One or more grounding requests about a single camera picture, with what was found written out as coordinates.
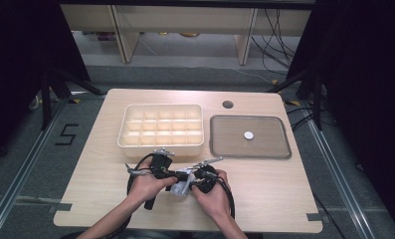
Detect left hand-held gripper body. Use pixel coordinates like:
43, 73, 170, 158
143, 147, 178, 211

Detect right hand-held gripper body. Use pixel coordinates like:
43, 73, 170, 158
192, 155, 225, 194

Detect white sock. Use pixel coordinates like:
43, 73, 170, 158
169, 167, 197, 198

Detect person's right hand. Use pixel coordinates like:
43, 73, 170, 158
189, 169, 233, 222

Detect person's left hand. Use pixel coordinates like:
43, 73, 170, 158
127, 160, 179, 209

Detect cream compartment storage box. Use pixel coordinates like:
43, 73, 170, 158
116, 103, 205, 158

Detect clear box lid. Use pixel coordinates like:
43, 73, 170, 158
209, 115, 293, 160

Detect grey tape strip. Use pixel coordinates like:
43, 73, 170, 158
305, 212, 324, 223
48, 202, 73, 214

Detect black metal stand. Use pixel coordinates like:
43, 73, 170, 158
267, 67, 326, 131
40, 67, 107, 131

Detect purple object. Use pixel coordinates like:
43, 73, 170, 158
96, 31, 117, 42

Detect beige desk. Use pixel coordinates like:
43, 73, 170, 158
60, 4, 312, 67

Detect dark curtain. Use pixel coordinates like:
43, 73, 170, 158
0, 0, 92, 167
286, 0, 395, 233

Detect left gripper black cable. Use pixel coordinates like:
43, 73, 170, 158
106, 152, 157, 239

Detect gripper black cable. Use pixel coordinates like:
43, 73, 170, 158
106, 152, 157, 239
217, 178, 237, 221

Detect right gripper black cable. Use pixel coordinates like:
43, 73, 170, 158
217, 178, 237, 221

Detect black floor cables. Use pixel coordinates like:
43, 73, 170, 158
285, 105, 337, 132

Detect aluminium floor rail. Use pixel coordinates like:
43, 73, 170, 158
0, 98, 71, 239
303, 109, 376, 239

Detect black hanging cables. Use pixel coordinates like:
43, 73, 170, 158
250, 8, 302, 76

